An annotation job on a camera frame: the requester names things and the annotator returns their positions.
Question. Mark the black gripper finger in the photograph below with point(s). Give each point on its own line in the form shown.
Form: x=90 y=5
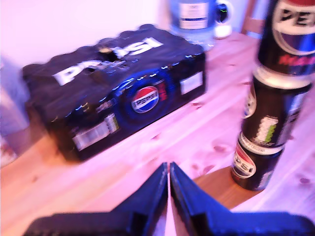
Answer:
x=192 y=204
x=147 y=201

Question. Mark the black Pepsi Max can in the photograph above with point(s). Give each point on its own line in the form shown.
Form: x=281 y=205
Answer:
x=273 y=110
x=290 y=37
x=256 y=169

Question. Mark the black Pepsi 24-can pack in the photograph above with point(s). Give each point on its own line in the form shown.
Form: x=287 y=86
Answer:
x=98 y=98

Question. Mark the large clear water bottle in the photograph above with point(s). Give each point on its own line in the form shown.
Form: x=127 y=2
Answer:
x=192 y=14

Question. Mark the wooden chair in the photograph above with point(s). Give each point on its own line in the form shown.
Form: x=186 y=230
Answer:
x=253 y=24

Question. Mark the small white security camera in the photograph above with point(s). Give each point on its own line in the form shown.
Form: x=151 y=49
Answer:
x=222 y=29

